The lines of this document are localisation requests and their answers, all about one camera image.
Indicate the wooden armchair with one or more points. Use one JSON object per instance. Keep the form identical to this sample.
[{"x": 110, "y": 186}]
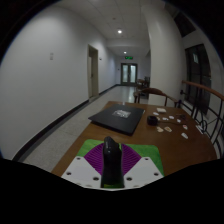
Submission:
[{"x": 155, "y": 90}]

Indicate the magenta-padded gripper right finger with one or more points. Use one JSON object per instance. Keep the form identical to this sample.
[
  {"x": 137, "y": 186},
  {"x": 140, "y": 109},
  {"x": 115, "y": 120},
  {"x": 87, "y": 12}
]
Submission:
[{"x": 143, "y": 171}]

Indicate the black closed laptop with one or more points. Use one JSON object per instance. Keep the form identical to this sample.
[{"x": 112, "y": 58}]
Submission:
[{"x": 115, "y": 119}]

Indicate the small white sticker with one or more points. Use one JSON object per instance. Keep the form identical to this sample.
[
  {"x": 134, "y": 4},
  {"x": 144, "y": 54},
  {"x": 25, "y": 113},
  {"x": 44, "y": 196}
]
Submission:
[
  {"x": 165, "y": 118},
  {"x": 171, "y": 117},
  {"x": 155, "y": 113},
  {"x": 178, "y": 120}
]

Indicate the green mouse pad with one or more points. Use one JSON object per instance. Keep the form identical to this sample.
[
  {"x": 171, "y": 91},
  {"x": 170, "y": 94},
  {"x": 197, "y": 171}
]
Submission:
[{"x": 151, "y": 153}]

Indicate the black computer mouse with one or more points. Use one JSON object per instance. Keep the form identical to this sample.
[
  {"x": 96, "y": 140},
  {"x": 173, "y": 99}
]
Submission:
[{"x": 112, "y": 163}]

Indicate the red and white sticker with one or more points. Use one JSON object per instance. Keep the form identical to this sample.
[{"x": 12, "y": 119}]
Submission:
[{"x": 185, "y": 127}]

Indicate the dark tall window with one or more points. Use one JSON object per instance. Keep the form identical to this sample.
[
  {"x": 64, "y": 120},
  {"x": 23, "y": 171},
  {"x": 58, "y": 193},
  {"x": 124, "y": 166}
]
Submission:
[{"x": 198, "y": 80}]

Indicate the white card with black print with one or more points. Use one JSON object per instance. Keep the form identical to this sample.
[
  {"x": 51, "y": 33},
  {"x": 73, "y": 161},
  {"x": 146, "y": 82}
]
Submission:
[{"x": 199, "y": 129}]

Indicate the orange and white sticker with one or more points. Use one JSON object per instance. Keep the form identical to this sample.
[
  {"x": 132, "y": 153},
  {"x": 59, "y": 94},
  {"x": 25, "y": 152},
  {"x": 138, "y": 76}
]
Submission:
[{"x": 168, "y": 129}]

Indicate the beige sticker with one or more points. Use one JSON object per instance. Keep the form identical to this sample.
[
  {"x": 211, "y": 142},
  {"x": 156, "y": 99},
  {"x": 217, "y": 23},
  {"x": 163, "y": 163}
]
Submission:
[{"x": 160, "y": 129}]

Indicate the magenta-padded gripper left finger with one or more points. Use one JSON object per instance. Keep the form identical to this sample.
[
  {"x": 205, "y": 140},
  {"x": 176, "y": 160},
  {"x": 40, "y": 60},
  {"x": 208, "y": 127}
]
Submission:
[{"x": 81, "y": 171}]

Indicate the black railing with wooden handrail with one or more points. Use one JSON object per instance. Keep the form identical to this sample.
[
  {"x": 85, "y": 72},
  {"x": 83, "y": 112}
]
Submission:
[{"x": 201, "y": 87}]

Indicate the small black device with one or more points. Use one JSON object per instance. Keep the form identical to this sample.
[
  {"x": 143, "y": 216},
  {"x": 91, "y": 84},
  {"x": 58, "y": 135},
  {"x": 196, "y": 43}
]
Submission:
[{"x": 181, "y": 117}]

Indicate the small white box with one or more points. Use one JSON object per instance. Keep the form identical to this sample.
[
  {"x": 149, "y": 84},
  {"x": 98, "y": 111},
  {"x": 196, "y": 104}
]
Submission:
[{"x": 161, "y": 110}]

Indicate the white sticker with dark print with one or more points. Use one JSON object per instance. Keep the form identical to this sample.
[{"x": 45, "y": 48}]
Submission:
[{"x": 184, "y": 135}]

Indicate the green exit sign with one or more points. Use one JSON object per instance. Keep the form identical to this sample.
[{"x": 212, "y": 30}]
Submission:
[{"x": 129, "y": 57}]

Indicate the dark small window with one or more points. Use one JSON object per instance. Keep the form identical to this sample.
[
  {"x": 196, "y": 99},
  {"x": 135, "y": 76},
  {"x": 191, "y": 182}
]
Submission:
[{"x": 185, "y": 24}]

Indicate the white wall switch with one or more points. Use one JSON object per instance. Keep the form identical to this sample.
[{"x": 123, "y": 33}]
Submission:
[{"x": 51, "y": 56}]

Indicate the glass double door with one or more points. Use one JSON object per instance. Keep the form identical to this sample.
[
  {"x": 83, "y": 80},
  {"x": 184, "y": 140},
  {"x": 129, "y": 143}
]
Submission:
[{"x": 128, "y": 74}]

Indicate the white side door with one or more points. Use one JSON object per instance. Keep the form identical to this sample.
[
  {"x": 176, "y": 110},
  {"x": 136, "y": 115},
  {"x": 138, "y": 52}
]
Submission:
[{"x": 90, "y": 73}]

